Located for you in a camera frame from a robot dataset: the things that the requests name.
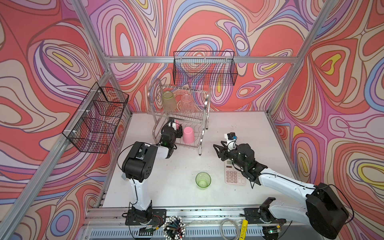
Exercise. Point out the steel two-tier dish rack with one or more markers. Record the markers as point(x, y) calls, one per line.
point(197, 117)

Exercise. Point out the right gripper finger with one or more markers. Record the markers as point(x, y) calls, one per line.
point(220, 151)
point(227, 145)

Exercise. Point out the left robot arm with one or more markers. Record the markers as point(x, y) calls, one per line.
point(139, 162)

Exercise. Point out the black wire basket back wall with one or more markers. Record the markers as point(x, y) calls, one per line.
point(204, 68)

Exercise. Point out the green translucent cup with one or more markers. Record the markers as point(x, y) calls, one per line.
point(203, 180)
point(169, 102)

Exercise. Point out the black wire basket wall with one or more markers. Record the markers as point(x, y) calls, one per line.
point(92, 128)
point(204, 68)

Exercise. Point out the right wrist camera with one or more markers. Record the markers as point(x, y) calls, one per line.
point(231, 139)

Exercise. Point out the pink calculator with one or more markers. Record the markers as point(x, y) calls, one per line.
point(233, 176)

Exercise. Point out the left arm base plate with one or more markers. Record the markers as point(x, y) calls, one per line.
point(155, 218)

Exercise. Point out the clear pink cup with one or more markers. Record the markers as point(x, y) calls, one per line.
point(187, 104)

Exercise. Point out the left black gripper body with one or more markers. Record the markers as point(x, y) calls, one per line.
point(178, 134)

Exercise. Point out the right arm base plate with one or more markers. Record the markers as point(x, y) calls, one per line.
point(256, 216)

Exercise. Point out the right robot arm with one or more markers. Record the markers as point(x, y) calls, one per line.
point(317, 206)

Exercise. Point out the black wire basket left wall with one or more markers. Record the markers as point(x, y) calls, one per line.
point(92, 128)

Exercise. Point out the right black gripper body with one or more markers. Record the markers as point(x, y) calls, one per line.
point(232, 155)

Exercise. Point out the yellow marker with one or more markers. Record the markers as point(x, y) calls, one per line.
point(243, 230)

